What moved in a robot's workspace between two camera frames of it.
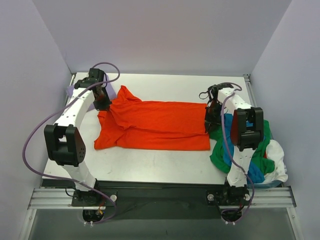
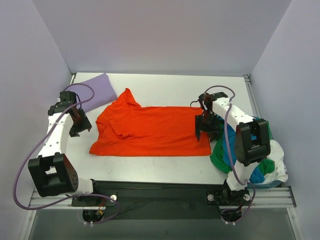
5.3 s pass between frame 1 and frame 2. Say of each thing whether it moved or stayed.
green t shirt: stayed
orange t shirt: moved
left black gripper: moved
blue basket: stayed
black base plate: stayed
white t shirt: stayed
